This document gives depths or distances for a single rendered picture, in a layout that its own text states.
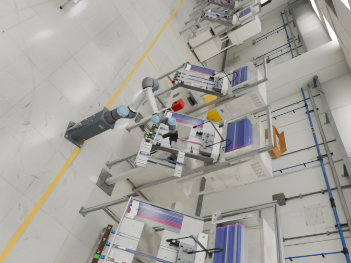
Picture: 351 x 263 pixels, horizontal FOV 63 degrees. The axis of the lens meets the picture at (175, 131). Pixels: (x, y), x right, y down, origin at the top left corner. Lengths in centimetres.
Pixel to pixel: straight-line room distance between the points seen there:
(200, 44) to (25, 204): 581
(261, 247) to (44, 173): 210
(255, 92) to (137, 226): 267
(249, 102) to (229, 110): 35
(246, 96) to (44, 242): 318
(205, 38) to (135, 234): 581
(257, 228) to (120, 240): 114
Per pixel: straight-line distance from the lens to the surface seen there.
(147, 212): 267
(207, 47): 762
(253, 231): 263
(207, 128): 364
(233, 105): 450
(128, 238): 255
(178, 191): 373
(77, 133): 332
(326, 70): 630
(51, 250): 304
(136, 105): 302
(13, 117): 315
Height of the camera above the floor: 253
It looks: 29 degrees down
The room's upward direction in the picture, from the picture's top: 68 degrees clockwise
